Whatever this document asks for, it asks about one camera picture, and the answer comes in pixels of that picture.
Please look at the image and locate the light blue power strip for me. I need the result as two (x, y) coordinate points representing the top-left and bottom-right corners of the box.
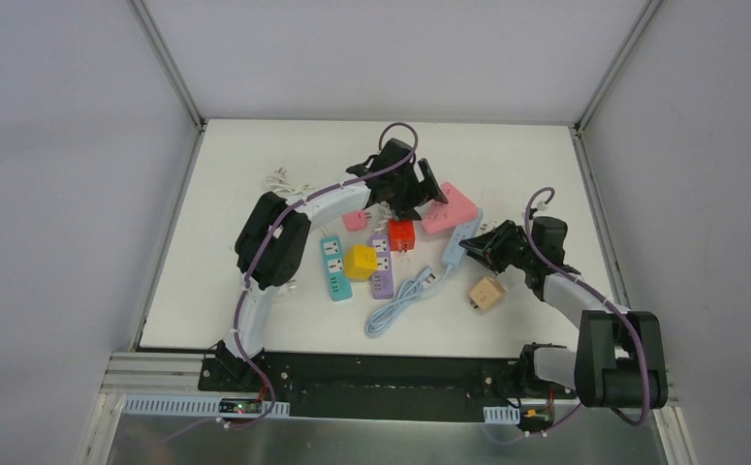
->
(442, 208), (485, 267)

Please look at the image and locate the beige cube adapter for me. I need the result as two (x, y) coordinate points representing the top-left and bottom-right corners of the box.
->
(468, 276), (508, 312)

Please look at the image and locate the pink triangular power socket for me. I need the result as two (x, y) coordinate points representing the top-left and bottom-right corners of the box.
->
(421, 182), (478, 234)

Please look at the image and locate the red cube adapter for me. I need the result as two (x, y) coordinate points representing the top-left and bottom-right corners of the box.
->
(388, 219), (416, 252)

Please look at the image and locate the small pink plug adapter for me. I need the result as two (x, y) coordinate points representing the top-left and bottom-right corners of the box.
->
(342, 210), (371, 233)

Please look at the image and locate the yellow cube adapter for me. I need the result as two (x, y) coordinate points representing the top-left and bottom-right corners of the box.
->
(343, 244), (378, 281)

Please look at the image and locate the purple power strip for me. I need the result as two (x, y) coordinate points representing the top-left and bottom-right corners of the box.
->
(369, 233), (394, 300)

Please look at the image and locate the teal power strip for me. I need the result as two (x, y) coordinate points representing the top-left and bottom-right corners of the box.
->
(320, 235), (353, 302)

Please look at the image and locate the white cube adapter with picture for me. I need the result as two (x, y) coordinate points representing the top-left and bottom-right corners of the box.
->
(274, 280), (297, 302)

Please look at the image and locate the white plug adapter small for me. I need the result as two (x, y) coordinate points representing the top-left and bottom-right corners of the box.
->
(480, 221), (499, 233)

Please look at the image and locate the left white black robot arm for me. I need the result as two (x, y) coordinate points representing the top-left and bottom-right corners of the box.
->
(215, 139), (449, 392)

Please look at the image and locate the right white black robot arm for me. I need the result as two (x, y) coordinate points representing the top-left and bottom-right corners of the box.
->
(460, 216), (669, 411)

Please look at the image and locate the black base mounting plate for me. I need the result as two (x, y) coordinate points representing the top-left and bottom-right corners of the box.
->
(198, 348), (575, 422)

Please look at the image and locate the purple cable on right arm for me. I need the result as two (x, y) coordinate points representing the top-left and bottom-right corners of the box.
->
(484, 187), (652, 446)

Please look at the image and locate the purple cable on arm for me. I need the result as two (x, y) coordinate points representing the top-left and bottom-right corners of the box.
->
(484, 187), (652, 446)
(232, 122), (421, 430)

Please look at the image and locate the light blue coiled cable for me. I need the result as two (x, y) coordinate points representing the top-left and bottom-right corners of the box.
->
(365, 263), (450, 340)

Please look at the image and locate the white coiled cable left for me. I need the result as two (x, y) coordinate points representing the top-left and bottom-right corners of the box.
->
(264, 168), (315, 201)

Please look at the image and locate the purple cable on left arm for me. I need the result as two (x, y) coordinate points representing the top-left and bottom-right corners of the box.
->
(232, 122), (421, 430)

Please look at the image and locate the aluminium frame rail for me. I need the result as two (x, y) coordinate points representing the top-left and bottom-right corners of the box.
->
(100, 352), (680, 408)

